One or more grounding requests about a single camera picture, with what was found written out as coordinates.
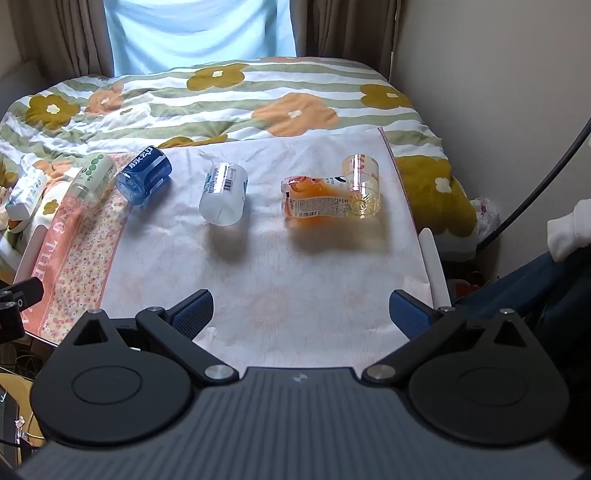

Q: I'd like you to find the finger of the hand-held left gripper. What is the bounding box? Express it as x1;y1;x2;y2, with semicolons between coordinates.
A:
0;277;45;344

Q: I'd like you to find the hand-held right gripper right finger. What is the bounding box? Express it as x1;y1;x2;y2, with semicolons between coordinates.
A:
362;290;539;386

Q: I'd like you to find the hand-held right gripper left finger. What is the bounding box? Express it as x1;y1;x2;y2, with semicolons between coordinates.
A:
60;290;239;387

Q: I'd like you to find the clear cup with white label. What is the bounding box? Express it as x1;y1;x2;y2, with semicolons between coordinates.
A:
198;162;249;227

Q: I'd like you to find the clear cup with green dots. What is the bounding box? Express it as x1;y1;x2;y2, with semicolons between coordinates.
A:
68;153;117;206

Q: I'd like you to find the clear yellowish plastic cup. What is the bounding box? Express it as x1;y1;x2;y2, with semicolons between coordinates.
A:
341;154;382;220

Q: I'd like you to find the blue plastic cup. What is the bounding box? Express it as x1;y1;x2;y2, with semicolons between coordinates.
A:
115;146;173;207

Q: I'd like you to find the orange plastic cup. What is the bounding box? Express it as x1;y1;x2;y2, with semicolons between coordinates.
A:
281;175;354;230

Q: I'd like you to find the pink printed cloth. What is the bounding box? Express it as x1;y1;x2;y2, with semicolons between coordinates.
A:
22;127;440;370

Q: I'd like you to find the yellow object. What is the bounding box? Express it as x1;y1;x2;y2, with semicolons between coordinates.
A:
0;371;35;446

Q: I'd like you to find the white tissue packet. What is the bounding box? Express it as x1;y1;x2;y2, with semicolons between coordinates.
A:
4;157;49;223

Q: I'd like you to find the blue denim pants leg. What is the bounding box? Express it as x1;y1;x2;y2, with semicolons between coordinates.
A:
452;251;591;335

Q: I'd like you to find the white plastic bag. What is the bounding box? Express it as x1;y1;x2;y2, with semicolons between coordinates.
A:
468;198;502;246

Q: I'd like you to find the floral striped blanket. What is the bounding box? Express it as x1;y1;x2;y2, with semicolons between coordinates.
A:
0;56;479;259

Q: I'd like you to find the brown curtain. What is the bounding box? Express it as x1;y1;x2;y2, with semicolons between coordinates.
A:
288;0;400;85
0;0;116;89

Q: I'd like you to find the light blue curtain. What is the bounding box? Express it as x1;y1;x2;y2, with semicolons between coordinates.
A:
102;0;297;77

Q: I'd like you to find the white table frame bar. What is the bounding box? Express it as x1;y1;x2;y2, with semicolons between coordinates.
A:
418;228;453;311
13;224;48;284

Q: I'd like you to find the tangle of thin cables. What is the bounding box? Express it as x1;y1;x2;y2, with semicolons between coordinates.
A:
0;344;49;381

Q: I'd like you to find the black cable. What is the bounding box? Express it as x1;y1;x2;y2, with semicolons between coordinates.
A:
475;117;591;252

